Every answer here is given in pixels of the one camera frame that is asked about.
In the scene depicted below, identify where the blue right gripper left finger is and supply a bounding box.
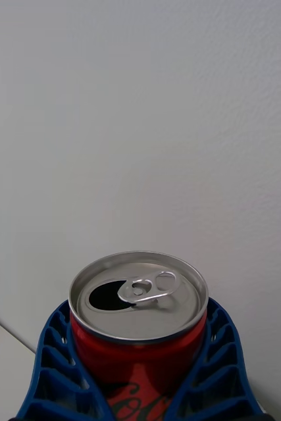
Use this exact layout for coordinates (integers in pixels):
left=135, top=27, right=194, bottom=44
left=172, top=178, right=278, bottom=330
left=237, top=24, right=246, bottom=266
left=14, top=299, right=116, bottom=421

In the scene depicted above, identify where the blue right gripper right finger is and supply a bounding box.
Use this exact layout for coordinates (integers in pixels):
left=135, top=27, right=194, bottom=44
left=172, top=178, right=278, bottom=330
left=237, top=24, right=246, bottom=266
left=162, top=297, right=265, bottom=421

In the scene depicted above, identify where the red drink can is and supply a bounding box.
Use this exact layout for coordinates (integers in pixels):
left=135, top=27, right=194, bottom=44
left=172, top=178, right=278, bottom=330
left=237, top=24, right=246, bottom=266
left=68, top=251, right=210, bottom=421

